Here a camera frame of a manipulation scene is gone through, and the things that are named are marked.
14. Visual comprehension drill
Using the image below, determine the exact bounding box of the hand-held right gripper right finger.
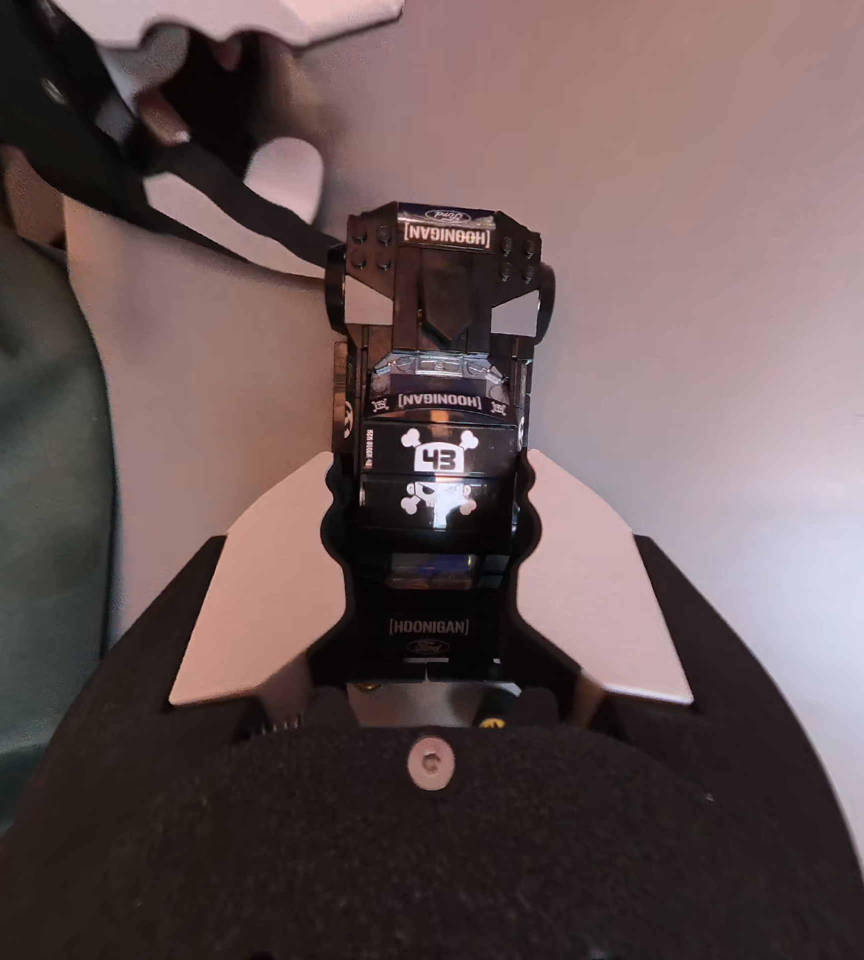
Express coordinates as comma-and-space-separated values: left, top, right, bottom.
515, 447, 695, 706

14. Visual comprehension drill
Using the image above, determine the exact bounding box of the black lego car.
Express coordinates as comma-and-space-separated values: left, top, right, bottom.
320, 200, 560, 691

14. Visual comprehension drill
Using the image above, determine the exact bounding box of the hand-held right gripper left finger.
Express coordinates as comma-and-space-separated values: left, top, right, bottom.
170, 450, 347, 708

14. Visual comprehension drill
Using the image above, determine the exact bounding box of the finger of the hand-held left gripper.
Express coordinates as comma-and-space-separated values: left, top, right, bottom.
54, 0, 403, 48

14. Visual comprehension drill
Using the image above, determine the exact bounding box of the person's left hand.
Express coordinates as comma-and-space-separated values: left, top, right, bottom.
129, 33, 253, 151

